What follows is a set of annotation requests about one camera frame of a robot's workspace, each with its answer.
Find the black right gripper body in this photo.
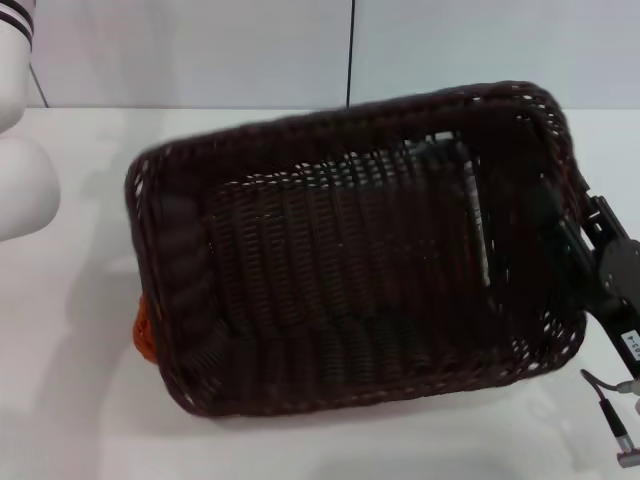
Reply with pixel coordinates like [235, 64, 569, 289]
[587, 236, 640, 379]

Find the dark brown woven basket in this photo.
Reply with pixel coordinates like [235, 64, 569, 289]
[124, 79, 589, 419]

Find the orange woven plastic basket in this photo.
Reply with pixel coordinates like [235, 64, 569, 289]
[130, 293, 159, 364]

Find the grey cable with silver plug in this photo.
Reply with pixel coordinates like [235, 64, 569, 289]
[579, 368, 640, 397]

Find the black cable with metal plug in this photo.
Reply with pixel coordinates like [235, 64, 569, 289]
[599, 402, 640, 457]

